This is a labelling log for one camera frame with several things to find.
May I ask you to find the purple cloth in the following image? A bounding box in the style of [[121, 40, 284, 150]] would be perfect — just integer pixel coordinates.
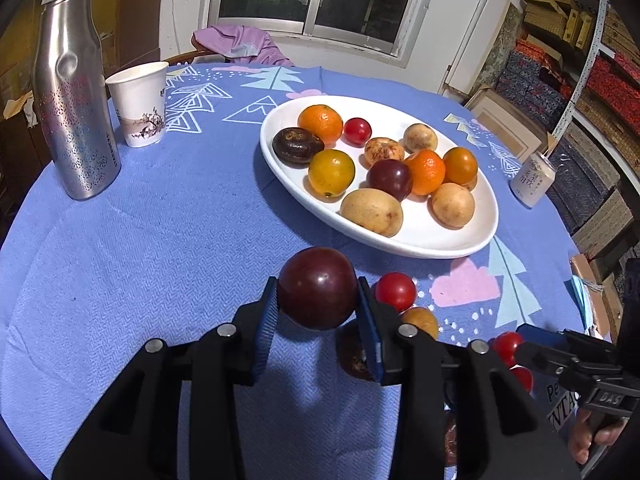
[[192, 25, 294, 67]]

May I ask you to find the dark mangosteen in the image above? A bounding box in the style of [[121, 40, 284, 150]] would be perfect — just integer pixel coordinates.
[[444, 411, 458, 467], [272, 127, 326, 166], [335, 320, 373, 382]]

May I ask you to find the silver metal bottle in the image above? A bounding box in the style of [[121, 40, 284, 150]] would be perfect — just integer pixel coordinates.
[[32, 0, 122, 200]]

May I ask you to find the white paper cup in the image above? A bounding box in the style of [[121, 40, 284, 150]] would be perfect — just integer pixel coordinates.
[[105, 61, 168, 148]]

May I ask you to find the small orange mandarin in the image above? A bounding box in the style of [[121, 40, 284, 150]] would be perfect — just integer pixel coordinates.
[[297, 104, 344, 146]]

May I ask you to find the yellow-green tomato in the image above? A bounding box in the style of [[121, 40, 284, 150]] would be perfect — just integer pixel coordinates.
[[307, 150, 356, 198]]

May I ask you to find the small red cherry tomato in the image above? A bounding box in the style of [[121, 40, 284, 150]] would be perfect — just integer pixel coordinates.
[[343, 117, 372, 148]]

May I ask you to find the orange round fruit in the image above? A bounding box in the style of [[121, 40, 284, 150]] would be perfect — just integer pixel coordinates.
[[442, 146, 478, 191]]

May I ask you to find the storage shelf with boxes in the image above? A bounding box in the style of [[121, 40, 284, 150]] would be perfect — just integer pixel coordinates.
[[472, 0, 640, 271]]

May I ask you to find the blue patterned tablecloth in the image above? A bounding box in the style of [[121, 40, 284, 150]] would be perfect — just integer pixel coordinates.
[[1, 65, 582, 474]]

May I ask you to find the white oval plate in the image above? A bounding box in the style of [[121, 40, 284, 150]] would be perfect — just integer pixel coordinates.
[[259, 94, 499, 259]]

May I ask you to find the small yellow-brown fruit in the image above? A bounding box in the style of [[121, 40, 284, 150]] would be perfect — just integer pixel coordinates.
[[400, 307, 439, 340]]

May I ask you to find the speckled brown passion fruit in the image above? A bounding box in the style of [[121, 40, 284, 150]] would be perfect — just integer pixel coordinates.
[[363, 136, 405, 168]]

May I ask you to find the tan oblong fruit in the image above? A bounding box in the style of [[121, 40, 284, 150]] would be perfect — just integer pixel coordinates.
[[340, 188, 404, 237]]

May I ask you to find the tan round fruit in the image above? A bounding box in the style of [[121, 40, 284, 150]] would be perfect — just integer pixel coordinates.
[[402, 122, 438, 153]]

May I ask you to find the cardboard box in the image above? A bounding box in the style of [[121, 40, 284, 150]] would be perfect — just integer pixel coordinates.
[[464, 86, 558, 162]]

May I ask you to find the person's right hand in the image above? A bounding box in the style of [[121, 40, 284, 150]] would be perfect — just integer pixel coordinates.
[[567, 408, 627, 465]]

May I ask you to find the window with metal frame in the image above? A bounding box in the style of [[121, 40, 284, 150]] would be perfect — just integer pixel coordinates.
[[208, 0, 431, 66]]

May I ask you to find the wooden glass cabinet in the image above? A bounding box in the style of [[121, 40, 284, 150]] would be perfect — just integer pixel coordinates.
[[0, 0, 166, 111]]

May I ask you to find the dark red plum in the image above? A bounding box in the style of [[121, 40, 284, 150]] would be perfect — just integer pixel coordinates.
[[367, 159, 413, 202], [277, 247, 358, 330]]

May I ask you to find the wooden chair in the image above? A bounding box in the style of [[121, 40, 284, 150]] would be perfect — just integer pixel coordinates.
[[166, 36, 230, 66]]

